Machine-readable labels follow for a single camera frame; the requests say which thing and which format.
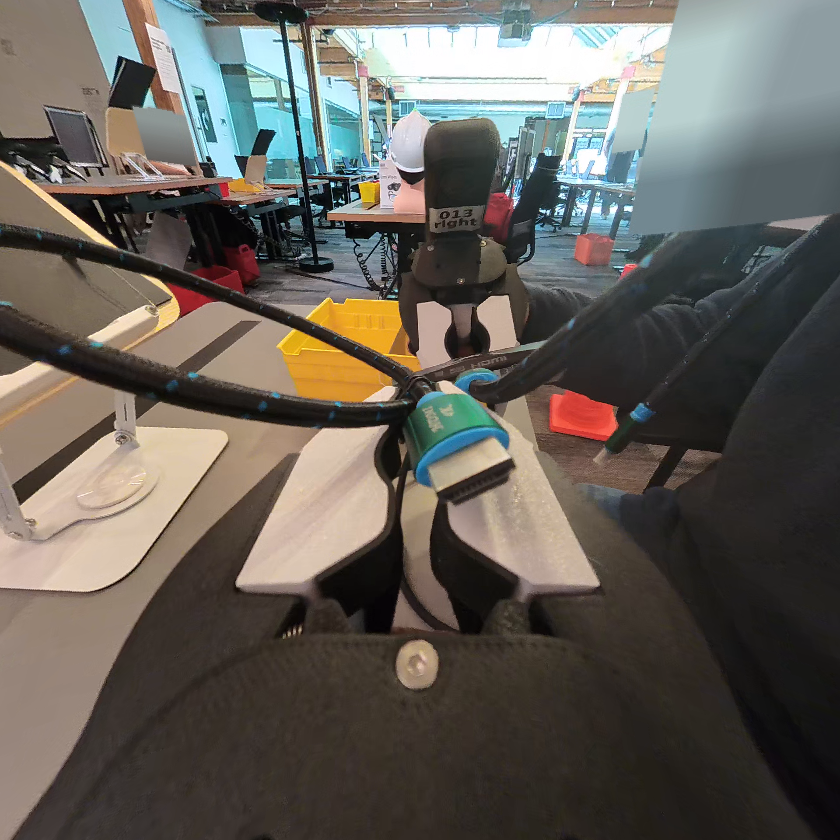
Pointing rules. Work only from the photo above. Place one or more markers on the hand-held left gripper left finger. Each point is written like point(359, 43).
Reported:
point(321, 518)

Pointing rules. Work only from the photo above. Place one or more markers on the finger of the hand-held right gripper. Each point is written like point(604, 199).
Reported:
point(502, 321)
point(433, 331)

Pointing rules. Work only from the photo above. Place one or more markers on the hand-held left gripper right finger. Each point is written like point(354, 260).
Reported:
point(531, 538)

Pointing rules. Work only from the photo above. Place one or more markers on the black twist tie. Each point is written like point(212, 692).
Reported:
point(410, 386)

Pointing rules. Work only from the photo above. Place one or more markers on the person's right forearm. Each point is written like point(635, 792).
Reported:
point(623, 328)

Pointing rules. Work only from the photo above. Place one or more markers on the mannequin head white hard hat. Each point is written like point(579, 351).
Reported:
point(407, 138)

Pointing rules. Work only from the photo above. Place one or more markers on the red bag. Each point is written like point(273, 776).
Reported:
point(502, 216)

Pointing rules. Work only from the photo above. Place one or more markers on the black swivel chair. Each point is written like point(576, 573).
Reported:
point(535, 197)

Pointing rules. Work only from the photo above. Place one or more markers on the light wooden work desk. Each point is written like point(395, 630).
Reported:
point(367, 213)

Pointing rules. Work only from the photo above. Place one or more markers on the yellow plastic bin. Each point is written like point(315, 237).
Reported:
point(328, 367)

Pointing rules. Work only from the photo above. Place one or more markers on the small red crate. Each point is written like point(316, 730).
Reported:
point(594, 249)

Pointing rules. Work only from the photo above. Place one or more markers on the orange traffic cone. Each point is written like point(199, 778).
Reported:
point(581, 417)

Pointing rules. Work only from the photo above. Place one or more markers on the black floor lamp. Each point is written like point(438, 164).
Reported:
point(295, 131)

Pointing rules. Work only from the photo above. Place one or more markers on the wooden board stand white base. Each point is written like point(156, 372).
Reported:
point(131, 499)

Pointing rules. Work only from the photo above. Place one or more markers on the small tilted board stand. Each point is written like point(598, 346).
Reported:
point(259, 157)
point(128, 82)

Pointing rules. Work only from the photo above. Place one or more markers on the low red basket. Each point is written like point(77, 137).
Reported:
point(210, 289)

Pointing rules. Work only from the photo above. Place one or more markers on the person's dark sweater torso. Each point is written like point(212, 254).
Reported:
point(774, 525)

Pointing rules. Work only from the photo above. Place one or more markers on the grey hanging board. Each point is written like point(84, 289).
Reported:
point(167, 239)

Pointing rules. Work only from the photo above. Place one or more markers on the grey desk monitor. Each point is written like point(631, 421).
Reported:
point(75, 138)

